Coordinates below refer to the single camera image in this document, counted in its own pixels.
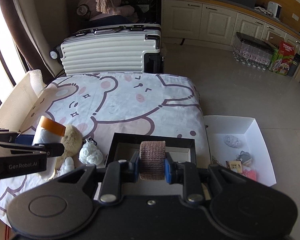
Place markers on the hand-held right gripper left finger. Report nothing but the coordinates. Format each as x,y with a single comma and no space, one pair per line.
135,170

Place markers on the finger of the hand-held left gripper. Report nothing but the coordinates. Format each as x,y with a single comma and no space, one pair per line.
23,139
50,150

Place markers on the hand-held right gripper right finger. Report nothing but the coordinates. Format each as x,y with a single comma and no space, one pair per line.
168,172

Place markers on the bottle with orange cap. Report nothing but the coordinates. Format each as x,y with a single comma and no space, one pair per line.
48,128

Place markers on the beige plush toy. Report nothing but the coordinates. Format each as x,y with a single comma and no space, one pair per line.
71,137

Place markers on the black shallow box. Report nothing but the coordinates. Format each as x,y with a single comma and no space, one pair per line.
150,137

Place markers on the small white plush item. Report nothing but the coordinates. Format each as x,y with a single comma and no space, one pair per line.
67,166

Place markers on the small brown packet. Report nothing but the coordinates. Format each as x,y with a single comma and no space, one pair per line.
234,166

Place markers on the small grey plush patch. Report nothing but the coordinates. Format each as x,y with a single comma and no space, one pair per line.
230,140

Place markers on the bear printed blanket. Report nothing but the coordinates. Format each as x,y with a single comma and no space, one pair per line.
115,100

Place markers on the pink knitted item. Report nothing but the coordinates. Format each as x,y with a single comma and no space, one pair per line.
249,174

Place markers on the white cardboard box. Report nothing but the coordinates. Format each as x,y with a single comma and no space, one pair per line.
240,130

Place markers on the white ribbed suitcase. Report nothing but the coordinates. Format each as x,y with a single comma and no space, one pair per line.
102,55

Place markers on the brown curtain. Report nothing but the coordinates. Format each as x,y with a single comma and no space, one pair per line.
22,17

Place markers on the wrapped pack of water bottles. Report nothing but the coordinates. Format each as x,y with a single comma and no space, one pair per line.
255,52

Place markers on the cream kitchen cabinets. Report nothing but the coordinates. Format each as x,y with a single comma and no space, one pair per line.
215,22

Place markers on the green and red carton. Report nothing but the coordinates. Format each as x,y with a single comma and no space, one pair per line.
283,60

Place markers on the dark grey bin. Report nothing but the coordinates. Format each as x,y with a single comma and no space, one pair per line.
295,65

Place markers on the small white appliance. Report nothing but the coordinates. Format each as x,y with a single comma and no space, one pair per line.
275,8

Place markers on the dark window frame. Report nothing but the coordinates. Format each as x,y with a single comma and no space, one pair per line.
0,62

